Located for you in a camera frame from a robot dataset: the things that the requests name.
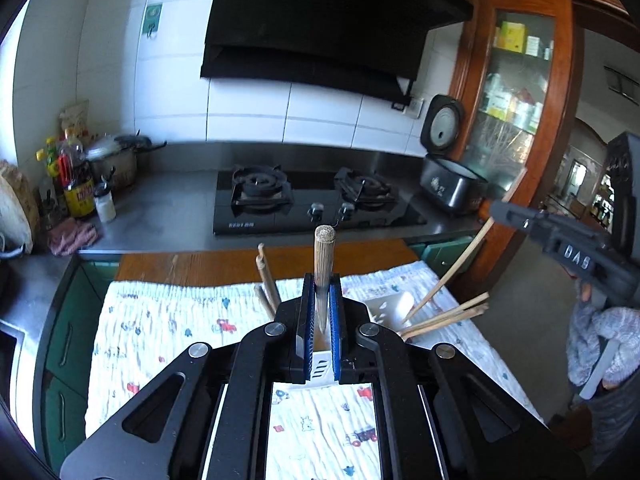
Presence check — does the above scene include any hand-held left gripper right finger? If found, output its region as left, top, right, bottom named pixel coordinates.
left=330, top=274, right=583, bottom=480

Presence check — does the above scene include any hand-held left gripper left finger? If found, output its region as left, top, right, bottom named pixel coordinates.
left=60, top=274, right=317, bottom=480

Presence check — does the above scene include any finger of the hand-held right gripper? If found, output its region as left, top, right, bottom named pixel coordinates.
left=490, top=199, right=640, bottom=307

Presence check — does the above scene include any white plastic utensil caddy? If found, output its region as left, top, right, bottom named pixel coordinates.
left=272, top=290, right=416, bottom=387

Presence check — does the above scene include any wooden chopstick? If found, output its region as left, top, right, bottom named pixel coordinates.
left=400, top=303, right=491, bottom=336
left=402, top=310, right=488, bottom=342
left=450, top=292, right=491, bottom=314
left=404, top=167, right=528, bottom=323
left=256, top=243, right=284, bottom=311
left=255, top=255, right=278, bottom=319

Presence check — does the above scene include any wooden handle knife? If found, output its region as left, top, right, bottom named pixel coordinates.
left=314, top=225, right=336, bottom=348

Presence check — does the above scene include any person's right forearm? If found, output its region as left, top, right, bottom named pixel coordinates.
left=567, top=280, right=640, bottom=401

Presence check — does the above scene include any black gas stove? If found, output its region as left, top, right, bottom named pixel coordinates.
left=213, top=163, right=429, bottom=236

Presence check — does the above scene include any green base cabinet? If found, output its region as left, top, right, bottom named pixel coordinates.
left=407, top=236, right=482, bottom=282
left=32, top=255, right=124, bottom=461

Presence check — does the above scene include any printed white cloth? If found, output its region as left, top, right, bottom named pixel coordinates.
left=85, top=262, right=544, bottom=480

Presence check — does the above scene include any black rice cooker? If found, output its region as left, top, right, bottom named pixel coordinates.
left=418, top=93, right=490, bottom=217

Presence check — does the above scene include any wooden glass door cabinet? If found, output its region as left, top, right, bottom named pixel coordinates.
left=449, top=0, right=586, bottom=302

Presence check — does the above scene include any small white jar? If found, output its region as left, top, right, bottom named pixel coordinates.
left=93, top=182, right=117, bottom=224

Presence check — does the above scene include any pink rag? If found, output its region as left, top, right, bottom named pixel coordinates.
left=47, top=218, right=99, bottom=256

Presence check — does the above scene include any steel pressure cooker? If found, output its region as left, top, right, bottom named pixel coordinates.
left=85, top=132, right=167, bottom=191

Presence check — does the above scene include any steel sink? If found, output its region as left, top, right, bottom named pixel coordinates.
left=0, top=320, right=27, bottom=388

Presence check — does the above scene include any black range hood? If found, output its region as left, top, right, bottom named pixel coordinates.
left=200, top=0, right=474, bottom=99

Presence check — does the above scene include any yellow cap oil bottle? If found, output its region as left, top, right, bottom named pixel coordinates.
left=36, top=137, right=59, bottom=186

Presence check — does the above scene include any round wooden chopping block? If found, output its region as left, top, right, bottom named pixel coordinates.
left=0, top=159, right=41, bottom=257

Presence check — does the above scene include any green wall hook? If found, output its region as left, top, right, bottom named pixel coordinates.
left=142, top=3, right=162, bottom=40

